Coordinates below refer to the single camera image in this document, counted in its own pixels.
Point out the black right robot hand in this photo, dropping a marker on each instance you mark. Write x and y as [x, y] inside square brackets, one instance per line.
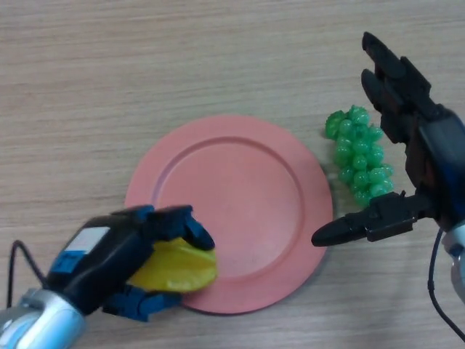
[443, 160]

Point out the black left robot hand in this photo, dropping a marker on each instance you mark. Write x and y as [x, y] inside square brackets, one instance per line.
[105, 254]

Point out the yellow starfruit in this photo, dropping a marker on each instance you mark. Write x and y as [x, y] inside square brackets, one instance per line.
[181, 267]

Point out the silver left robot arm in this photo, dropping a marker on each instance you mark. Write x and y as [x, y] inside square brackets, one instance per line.
[40, 323]

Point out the pink round plate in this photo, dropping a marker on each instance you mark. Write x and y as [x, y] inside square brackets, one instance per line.
[254, 203]

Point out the green grape bunch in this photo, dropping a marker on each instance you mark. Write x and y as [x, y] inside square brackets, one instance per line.
[359, 160]

